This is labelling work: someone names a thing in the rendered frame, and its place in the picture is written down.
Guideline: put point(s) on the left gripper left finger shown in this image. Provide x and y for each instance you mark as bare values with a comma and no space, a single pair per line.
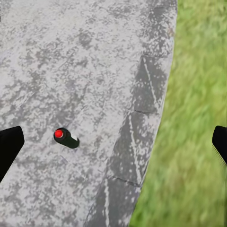
11,142

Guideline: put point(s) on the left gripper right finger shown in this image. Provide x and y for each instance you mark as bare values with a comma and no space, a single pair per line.
219,140

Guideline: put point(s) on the insectifuge atomizer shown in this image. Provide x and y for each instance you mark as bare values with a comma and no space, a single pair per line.
65,137

